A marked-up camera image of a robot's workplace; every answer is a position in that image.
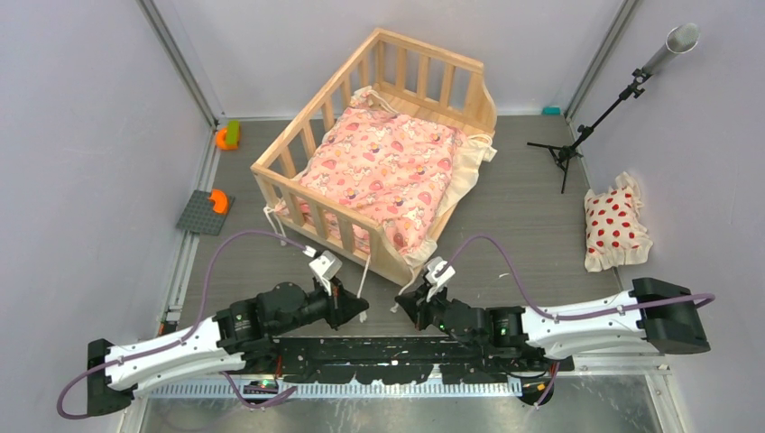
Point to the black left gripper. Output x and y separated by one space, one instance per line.
343 305

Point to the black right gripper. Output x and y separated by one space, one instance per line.
410 301

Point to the pink unicorn print cushion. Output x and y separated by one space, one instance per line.
378 188

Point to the wooden slatted pet bed frame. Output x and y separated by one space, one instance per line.
414 77

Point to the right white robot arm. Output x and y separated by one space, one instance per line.
660 313

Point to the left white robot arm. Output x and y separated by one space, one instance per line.
227 342

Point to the orange arch toy block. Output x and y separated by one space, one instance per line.
220 201

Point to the grey building block plate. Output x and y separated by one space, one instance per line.
197 216

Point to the orange and green toy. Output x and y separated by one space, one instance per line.
228 137

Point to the white strawberry print pillow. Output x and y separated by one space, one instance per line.
614 235

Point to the small teal block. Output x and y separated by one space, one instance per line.
551 110

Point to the microphone on black stand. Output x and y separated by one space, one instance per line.
680 40

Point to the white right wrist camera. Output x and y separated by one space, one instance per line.
438 273

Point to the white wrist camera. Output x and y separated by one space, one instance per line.
324 267
438 273

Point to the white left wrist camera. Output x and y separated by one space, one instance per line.
324 267

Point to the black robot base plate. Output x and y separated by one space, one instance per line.
391 360

